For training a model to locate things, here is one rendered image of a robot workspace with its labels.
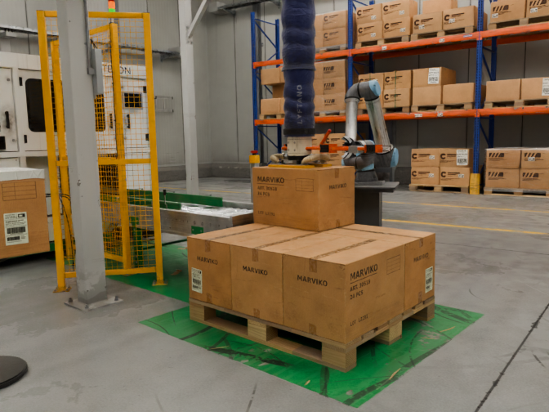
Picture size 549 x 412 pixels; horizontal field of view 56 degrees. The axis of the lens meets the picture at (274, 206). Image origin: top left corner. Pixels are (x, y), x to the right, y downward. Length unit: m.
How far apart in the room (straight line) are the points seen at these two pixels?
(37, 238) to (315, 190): 1.63
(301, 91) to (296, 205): 0.77
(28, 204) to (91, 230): 1.16
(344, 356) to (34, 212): 1.64
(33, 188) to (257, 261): 1.19
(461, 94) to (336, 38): 3.06
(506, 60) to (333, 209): 8.81
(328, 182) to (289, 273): 0.85
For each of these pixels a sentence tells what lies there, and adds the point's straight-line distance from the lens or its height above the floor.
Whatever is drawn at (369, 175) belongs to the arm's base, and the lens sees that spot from 4.24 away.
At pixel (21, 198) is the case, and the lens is 2.68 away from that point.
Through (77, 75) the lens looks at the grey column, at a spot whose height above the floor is 1.59.
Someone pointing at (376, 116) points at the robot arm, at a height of 1.29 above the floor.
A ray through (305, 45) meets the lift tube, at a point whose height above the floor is 1.75.
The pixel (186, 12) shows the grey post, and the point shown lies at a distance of 7.16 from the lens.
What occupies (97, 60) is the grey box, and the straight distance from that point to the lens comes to 3.79.
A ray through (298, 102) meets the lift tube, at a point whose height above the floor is 1.38.
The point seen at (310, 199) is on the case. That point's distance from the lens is 3.30.
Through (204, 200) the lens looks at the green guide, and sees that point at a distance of 4.68.
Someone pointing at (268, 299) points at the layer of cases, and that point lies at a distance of 2.85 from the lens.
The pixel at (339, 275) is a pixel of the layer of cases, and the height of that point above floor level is 0.48.
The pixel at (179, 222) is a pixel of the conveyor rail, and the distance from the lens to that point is 4.07.
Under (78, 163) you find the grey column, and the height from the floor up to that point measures 1.01.
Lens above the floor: 1.15
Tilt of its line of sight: 8 degrees down
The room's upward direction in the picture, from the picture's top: 1 degrees counter-clockwise
